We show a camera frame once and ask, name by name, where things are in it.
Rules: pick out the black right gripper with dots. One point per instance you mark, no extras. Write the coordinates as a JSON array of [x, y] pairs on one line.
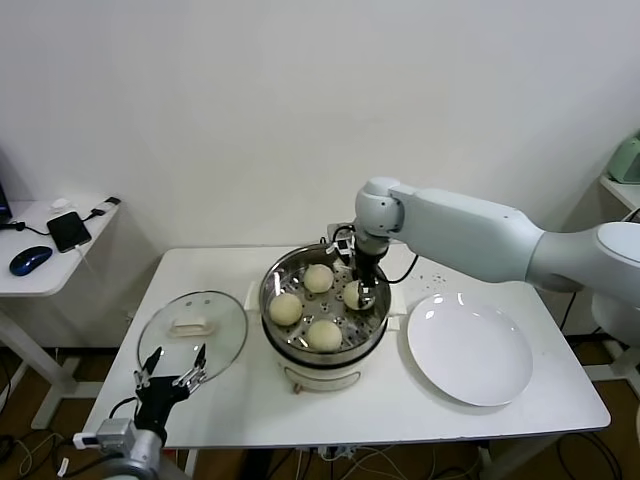
[[367, 267]]

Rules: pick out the black smartphone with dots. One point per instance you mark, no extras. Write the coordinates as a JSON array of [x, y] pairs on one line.
[[70, 232]]

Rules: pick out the white electric cooker base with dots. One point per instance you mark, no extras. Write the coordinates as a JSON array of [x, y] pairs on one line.
[[325, 375]]

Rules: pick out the white earbuds case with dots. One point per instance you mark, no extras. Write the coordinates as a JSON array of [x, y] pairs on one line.
[[61, 203]]

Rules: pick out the white shelf table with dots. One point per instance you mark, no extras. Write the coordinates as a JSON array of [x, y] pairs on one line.
[[620, 192]]

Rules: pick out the white side desk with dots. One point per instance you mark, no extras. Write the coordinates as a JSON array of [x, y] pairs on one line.
[[45, 280]]

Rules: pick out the green appliance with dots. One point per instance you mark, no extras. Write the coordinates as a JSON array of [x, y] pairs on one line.
[[627, 160]]

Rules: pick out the glass pot lid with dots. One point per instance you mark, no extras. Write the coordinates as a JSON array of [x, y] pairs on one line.
[[220, 310]]

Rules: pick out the white round plate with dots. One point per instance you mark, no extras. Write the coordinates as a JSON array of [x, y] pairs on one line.
[[470, 350]]

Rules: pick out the dark laptop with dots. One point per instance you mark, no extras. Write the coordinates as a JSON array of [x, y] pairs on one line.
[[4, 200]]

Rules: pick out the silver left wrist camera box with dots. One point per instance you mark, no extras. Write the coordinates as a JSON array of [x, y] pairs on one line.
[[115, 431]]

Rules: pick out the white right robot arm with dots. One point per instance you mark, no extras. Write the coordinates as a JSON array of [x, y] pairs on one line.
[[465, 225]]

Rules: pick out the blue computer mouse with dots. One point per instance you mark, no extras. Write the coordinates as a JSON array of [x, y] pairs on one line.
[[31, 260]]

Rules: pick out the white steamed baozi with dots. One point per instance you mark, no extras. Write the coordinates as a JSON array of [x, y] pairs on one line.
[[352, 296], [318, 278], [325, 336], [286, 309]]

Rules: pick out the white power strip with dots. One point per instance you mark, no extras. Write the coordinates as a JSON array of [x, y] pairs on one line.
[[336, 452]]

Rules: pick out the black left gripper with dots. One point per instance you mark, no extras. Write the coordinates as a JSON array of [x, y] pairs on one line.
[[160, 400]]

